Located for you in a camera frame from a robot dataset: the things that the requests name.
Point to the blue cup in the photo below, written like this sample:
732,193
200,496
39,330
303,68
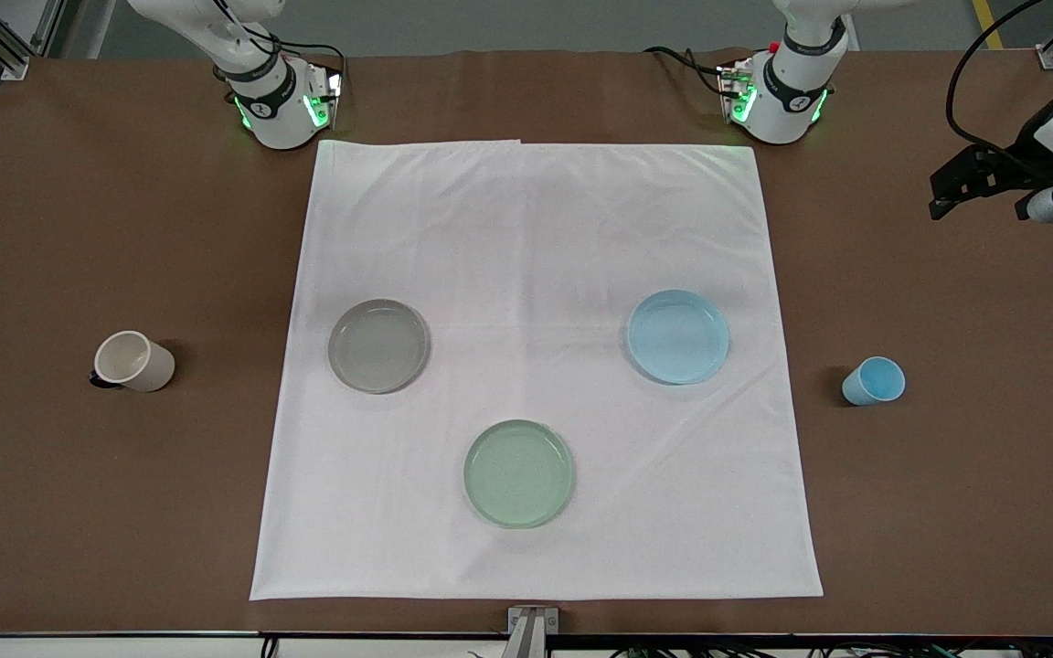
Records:
874,382

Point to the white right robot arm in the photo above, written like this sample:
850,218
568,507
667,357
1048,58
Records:
275,100

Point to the blue plate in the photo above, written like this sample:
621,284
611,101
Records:
678,336

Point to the gray plate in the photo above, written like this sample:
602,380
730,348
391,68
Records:
378,346

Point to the green plate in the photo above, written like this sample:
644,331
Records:
519,473

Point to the yellow floor tape strip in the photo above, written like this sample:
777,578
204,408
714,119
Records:
989,26

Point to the white square tablecloth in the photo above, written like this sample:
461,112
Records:
536,238

